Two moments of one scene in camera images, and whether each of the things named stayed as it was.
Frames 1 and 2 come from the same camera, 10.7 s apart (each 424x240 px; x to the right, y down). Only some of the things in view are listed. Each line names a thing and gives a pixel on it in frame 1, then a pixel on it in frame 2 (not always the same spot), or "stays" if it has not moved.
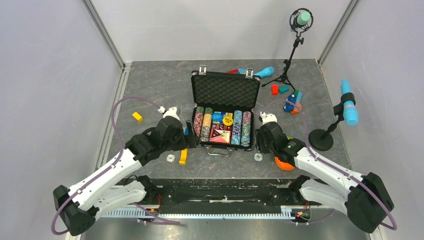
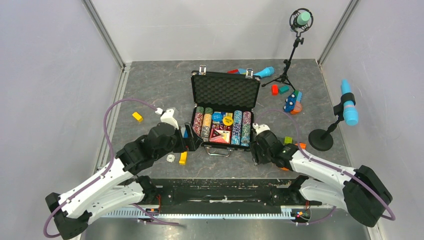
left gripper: x=192 y=140 stays
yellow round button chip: x=227 y=120 stays
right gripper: x=259 y=145 → x=256 y=157
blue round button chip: x=217 y=116 stays
